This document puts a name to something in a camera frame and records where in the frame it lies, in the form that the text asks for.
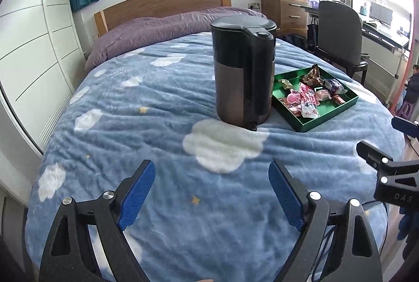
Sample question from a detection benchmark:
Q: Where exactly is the blue white snack packet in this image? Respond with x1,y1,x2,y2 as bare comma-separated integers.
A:
322,78,348,96

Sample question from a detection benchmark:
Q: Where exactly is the green tray box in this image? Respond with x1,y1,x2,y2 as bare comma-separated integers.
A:
271,66,359,133

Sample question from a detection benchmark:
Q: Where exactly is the wooden drawer cabinet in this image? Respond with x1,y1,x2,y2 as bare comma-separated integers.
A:
261,0,310,32

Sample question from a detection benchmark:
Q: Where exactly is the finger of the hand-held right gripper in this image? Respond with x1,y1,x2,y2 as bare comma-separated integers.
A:
391,117,419,139
356,141,395,173

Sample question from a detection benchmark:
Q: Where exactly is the purple stool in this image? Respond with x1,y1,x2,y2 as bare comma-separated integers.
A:
397,100,418,120

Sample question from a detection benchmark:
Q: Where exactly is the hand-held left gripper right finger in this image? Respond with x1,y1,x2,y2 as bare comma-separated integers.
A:
268,160,383,282

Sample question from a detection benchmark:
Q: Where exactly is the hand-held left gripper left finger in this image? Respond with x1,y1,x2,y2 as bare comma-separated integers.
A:
38,159,156,282

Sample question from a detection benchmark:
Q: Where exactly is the purple duvet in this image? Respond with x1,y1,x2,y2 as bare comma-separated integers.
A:
84,6,268,70

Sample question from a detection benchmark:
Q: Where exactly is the wooden headboard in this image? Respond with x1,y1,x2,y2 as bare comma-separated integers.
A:
94,0,232,38

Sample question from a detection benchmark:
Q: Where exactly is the blue cloud print blanket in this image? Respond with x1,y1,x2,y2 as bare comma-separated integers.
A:
24,30,406,282

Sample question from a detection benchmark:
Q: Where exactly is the long red white snack packet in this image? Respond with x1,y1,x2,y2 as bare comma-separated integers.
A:
299,82,319,119

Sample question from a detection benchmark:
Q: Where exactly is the brown snack bag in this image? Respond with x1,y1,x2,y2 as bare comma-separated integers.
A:
300,64,324,87

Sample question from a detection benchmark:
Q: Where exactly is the pink framed standing mirror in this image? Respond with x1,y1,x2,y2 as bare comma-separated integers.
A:
389,0,419,119

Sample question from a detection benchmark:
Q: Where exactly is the grey chair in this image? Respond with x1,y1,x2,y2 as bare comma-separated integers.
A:
312,1,369,84

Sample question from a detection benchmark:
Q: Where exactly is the silver computer monitor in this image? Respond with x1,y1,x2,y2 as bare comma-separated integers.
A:
369,2,393,26

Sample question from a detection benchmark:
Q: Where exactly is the black and brown electric kettle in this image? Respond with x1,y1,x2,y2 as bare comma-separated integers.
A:
210,15,277,132

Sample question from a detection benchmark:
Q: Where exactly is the person's right hand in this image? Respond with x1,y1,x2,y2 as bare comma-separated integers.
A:
397,203,419,241

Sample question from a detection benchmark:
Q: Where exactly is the white wardrobe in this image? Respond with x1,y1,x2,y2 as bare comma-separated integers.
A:
0,0,87,152

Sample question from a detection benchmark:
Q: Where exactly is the pink cartoon character snack packet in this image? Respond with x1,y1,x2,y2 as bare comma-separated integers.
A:
282,90,303,107

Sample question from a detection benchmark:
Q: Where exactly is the black backpack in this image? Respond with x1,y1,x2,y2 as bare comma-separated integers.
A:
282,34,309,51

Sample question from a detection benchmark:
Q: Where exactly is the white desk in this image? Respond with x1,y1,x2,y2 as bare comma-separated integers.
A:
358,18,411,106

